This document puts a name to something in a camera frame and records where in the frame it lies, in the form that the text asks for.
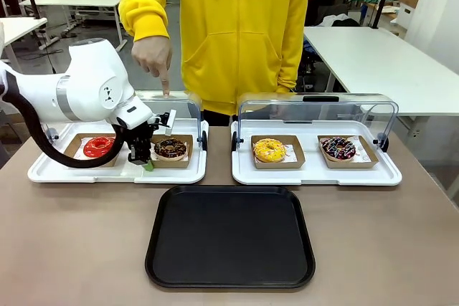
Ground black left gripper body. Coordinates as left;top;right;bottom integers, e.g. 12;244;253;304
125;125;152;150

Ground person's left forearm yellow sleeve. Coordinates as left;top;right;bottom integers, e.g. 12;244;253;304
275;19;306;94

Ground person's right forearm yellow sleeve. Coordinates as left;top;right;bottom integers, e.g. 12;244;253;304
118;0;171;42

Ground chocolate donut yellow sprinkles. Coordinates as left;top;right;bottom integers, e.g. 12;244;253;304
153;138;188;162

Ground brown cardboard donut box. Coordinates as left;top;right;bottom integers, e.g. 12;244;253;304
250;135;306;171
317;135;380;170
148;134;194;170
63;133;121;168

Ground white display tray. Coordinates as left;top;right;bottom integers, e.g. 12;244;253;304
27;119;209;184
231;119;403;186

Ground red glazed donut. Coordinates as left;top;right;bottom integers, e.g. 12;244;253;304
83;136;118;160

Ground black serving tray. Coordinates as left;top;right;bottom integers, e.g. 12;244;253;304
144;185;316;290

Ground yellow glazed donut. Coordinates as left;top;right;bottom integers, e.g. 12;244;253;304
253;138;287;163

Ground chocolate donut colourful sprinkles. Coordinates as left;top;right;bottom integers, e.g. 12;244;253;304
321;136;357;162

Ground person's right hand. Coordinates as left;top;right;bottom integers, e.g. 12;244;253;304
131;36;173;99

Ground clear plastic display cover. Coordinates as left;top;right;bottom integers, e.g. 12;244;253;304
232;92;400;153
42;90;209;152

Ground person in yellow hoodie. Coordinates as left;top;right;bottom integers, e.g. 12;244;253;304
118;0;313;127

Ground large white table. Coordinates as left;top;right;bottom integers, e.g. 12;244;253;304
303;25;459;118

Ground white storage box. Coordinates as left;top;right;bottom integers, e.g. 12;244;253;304
395;1;417;28

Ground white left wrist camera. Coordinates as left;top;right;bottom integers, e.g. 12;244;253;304
152;108;178;138

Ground black corrugated cable hose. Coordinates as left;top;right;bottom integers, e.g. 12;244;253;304
0;69;126;170

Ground white table with frame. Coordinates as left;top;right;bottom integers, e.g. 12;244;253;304
19;0;123;52

